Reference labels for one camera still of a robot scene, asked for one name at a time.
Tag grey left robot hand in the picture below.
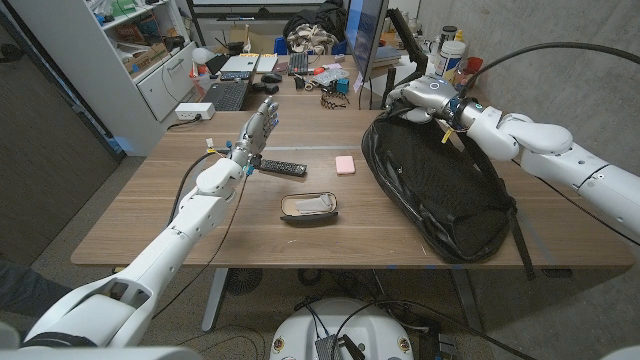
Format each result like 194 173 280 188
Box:
230 95 280 169

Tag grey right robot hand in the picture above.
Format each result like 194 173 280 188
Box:
385 74 464 125

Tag black backpack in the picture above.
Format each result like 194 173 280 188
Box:
360 102 536 281

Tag black TV remote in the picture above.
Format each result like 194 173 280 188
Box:
255 158 309 178

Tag pink sticky note pad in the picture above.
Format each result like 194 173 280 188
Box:
334 155 357 176

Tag open brown glasses case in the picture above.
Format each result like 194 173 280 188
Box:
279 191 340 223

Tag clear glass jar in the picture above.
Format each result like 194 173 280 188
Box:
452 67 474 89

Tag white canister blue label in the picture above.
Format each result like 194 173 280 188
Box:
432 40 467 80

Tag black laptop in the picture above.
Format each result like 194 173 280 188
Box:
199 49 264 112

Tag white power strip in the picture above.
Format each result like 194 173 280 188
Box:
174 102 217 122

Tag white closed laptop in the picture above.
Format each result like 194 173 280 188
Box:
219 53 279 74

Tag black keyboard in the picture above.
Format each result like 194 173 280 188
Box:
287 51 310 77

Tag black coiled hair clip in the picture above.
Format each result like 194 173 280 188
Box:
319 91 351 110

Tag cardboard box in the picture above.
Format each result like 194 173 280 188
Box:
242 24 277 55

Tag flat computer monitor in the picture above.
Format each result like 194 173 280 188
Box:
344 0 390 84

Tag grey cleaning cloth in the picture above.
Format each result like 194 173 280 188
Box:
294 195 335 215

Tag clear plastic parts bag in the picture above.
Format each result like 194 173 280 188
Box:
312 67 350 87

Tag white desk lamp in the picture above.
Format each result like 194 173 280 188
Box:
191 46 217 66

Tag black framed whiteboard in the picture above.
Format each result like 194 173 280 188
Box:
187 0 346 24

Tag pile of dark clothes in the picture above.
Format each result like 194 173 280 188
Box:
282 0 348 55

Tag black floor fan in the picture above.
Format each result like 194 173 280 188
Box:
224 268 264 296

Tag white shelf cabinet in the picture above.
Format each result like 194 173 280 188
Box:
9 0 199 156

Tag grey metal table leg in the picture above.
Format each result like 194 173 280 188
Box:
449 269 484 336
201 268 230 333

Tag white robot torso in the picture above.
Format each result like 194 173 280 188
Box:
269 298 415 360

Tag person leg dark trousers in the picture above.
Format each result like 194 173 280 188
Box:
0 259 74 319

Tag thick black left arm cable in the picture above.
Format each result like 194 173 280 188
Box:
167 149 232 226

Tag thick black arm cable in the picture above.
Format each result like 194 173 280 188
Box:
458 41 640 97
167 149 232 226

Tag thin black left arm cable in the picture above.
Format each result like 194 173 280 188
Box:
152 172 250 321

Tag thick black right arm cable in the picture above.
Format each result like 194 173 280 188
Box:
458 41 640 97

